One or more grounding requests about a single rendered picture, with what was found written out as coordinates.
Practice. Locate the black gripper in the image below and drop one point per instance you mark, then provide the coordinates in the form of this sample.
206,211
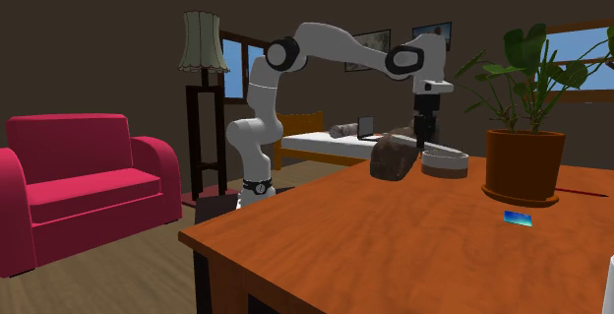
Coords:
426,107

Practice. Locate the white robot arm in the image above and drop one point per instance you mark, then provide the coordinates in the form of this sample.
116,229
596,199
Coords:
261,97

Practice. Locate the white round dish brown base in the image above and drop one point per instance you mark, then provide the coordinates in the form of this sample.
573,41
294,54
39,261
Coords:
443,165

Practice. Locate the brown rough lump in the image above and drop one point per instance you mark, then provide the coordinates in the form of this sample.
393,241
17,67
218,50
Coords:
391,159

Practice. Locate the wooden bed with white mattress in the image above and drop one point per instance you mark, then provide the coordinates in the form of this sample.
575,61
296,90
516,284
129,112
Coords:
321,142

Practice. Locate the green plant in brown pot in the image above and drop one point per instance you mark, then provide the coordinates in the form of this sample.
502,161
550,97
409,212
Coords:
523,169

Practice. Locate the blue phone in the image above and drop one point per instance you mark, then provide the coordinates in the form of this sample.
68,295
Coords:
518,218

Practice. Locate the wooden table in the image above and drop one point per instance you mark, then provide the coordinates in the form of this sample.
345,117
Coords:
383,250

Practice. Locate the red pencil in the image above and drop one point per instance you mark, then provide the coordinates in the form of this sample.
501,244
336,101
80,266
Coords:
580,191

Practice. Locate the floor lamp with pale shade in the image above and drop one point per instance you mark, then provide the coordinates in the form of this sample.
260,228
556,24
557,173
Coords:
202,44

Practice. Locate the dark robot stand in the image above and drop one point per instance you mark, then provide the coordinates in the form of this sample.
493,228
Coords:
213,207

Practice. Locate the white cylinder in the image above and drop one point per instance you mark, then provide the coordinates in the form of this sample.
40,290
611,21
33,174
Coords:
611,286

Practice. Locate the red sofa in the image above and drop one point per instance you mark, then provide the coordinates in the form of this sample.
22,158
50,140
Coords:
86,193

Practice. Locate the wall picture blue image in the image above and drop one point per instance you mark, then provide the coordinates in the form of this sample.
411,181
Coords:
439,30

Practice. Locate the wall picture pale image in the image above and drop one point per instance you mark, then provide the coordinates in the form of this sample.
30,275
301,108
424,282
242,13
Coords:
372,44

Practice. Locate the window with brown frame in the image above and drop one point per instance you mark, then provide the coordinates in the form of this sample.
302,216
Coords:
571,49

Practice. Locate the window with dark frame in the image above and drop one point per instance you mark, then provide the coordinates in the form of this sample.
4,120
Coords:
235,70

